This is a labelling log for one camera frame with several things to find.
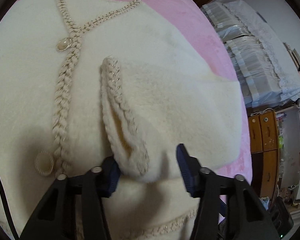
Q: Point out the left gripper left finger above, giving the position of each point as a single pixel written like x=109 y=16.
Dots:
x=55 y=216

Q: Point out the books stack on cover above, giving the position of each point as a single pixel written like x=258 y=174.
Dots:
x=294 y=55

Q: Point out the pink bed sheet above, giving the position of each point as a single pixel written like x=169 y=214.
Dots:
x=180 y=12

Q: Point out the wooden drawer cabinet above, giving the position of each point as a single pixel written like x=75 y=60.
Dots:
x=264 y=147

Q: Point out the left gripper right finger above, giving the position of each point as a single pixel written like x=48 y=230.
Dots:
x=245 y=216

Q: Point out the cream fuzzy cardigan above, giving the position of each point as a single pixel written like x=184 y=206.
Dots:
x=81 y=80

